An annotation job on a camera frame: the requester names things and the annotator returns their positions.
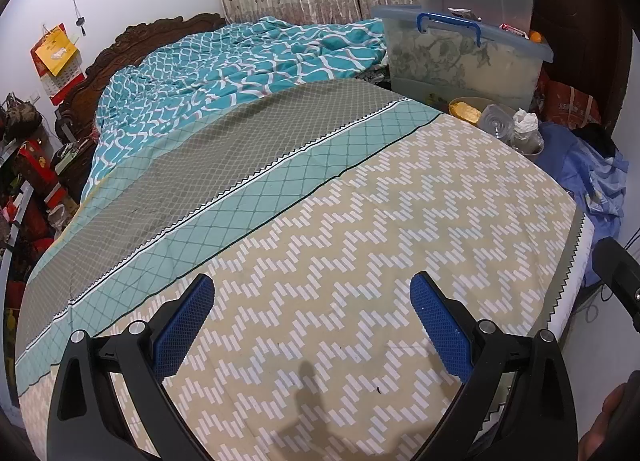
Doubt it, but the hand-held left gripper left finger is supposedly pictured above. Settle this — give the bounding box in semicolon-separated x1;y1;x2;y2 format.
46;272;217;461

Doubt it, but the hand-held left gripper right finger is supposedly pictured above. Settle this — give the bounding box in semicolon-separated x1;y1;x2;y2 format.
409;271;582;461

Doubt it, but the small round waste bin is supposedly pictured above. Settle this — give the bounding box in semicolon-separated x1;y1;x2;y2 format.
448;96;546;164

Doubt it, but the white tissue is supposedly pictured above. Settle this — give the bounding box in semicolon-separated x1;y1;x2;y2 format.
511;108;541;135

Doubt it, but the beige snack packet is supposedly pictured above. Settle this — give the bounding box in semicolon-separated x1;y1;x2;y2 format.
450;98;483;123

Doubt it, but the person's right hand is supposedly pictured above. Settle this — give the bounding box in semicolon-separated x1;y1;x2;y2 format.
577;382;640;461

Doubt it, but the blue cloth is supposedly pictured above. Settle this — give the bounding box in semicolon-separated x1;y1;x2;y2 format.
537;121;628;287

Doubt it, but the beige zigzag patterned bedsheet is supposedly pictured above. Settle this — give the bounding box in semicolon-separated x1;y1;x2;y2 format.
12;78;593;461

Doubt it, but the black garment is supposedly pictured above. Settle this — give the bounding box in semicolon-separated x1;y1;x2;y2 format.
574;124;622;158

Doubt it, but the orange red bag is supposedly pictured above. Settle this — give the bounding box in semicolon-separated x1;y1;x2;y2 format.
542;78;603;129

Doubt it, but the grey metal shelf rack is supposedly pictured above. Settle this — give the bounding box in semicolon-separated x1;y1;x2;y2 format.
0;141;32;342

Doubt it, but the red gift box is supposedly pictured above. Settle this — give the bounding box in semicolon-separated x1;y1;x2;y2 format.
15;138;66;212

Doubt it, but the camouflage bag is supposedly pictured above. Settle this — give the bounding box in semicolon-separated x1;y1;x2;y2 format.
0;94;43;142

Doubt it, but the teal patterned quilt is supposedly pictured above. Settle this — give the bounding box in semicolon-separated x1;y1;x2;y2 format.
80;16;391;202

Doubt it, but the dark carved wooden headboard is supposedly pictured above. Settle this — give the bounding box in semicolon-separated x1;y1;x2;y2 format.
52;12;228;202

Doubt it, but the yellow paper bag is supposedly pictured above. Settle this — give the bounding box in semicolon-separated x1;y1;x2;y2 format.
31;27;79;76

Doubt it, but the small hanging metal tool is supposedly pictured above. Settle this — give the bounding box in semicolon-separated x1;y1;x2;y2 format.
72;0;89;37

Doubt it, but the black cable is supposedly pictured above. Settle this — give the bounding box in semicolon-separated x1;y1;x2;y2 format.
582;286;617;323

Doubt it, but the clear storage box blue handle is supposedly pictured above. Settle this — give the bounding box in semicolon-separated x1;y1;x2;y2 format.
372;5;555;112

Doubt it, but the red wall calendar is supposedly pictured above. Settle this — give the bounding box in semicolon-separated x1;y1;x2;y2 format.
34;51;84;105

